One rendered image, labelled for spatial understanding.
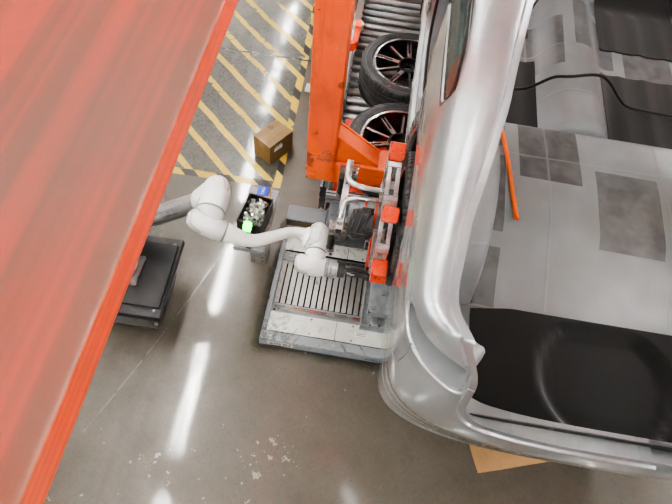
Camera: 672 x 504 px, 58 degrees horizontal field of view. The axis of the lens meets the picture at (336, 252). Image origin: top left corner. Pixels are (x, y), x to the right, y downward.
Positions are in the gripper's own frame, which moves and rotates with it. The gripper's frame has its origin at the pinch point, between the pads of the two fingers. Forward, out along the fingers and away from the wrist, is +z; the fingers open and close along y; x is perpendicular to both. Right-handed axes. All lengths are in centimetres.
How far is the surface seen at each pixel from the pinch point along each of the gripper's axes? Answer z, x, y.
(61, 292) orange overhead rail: -29, 63, 271
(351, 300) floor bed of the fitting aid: -9, -30, -52
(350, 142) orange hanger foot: -25, 61, -37
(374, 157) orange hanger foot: -10, 55, -45
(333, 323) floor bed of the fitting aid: -17, -41, -38
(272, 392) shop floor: -44, -77, -13
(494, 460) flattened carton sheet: 78, -88, -1
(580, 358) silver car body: 89, -10, 43
